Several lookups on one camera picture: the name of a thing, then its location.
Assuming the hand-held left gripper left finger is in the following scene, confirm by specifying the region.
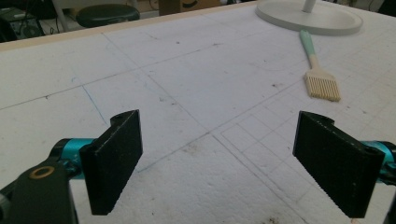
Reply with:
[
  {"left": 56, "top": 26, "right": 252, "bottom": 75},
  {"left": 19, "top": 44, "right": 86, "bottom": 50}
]
[{"left": 49, "top": 109, "right": 144, "bottom": 217}]

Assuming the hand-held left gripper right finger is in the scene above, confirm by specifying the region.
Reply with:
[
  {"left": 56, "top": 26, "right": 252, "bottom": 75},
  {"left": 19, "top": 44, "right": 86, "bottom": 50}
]
[{"left": 292, "top": 110, "right": 396, "bottom": 219}]

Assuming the pastry brush with mint handle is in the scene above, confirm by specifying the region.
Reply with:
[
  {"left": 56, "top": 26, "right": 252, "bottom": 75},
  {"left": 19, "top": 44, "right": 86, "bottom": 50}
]
[{"left": 299, "top": 29, "right": 342, "bottom": 103}]

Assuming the black round stool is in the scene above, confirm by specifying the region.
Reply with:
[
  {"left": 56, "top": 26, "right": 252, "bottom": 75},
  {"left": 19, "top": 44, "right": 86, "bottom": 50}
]
[{"left": 75, "top": 3, "right": 141, "bottom": 29}]

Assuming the white round lamp base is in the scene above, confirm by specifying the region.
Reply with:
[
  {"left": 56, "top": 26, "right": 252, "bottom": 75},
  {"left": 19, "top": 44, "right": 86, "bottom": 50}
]
[{"left": 255, "top": 0, "right": 364, "bottom": 36}]

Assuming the cardboard box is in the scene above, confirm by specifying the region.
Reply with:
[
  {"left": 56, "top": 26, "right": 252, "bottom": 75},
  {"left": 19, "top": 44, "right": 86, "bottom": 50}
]
[{"left": 158, "top": 0, "right": 222, "bottom": 17}]

